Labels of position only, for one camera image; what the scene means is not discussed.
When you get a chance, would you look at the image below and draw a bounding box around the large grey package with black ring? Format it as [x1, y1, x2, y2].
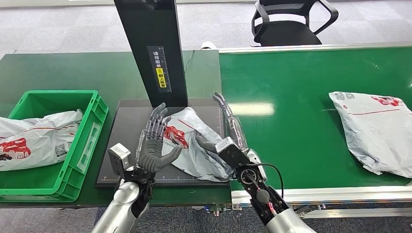
[328, 91, 412, 179]

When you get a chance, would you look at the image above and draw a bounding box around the green conveyor belt with metal frame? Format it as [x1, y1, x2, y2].
[219, 42, 412, 219]

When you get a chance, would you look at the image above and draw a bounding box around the grey package with red house print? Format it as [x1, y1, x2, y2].
[0, 109, 84, 172]

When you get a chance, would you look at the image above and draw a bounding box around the black office chair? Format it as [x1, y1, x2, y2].
[251, 0, 339, 47]

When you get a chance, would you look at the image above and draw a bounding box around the green plastic basket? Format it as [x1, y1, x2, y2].
[0, 90, 109, 203]

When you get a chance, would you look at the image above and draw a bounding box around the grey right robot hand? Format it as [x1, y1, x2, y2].
[195, 92, 268, 182]

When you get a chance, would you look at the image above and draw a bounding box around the black scale column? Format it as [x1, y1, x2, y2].
[113, 0, 189, 108]

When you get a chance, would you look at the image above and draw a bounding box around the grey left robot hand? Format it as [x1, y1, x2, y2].
[135, 102, 183, 174]

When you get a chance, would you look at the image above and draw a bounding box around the grey courier package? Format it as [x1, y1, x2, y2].
[161, 107, 234, 183]

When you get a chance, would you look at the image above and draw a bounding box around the thin black table cable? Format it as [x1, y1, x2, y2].
[184, 50, 195, 75]

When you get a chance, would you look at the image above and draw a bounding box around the black and yellow column label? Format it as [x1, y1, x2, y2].
[147, 46, 172, 93]

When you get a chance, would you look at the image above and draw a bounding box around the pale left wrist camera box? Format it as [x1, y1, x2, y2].
[107, 143, 132, 179]

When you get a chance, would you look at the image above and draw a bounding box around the black weighing platform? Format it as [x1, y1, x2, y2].
[95, 98, 230, 188]

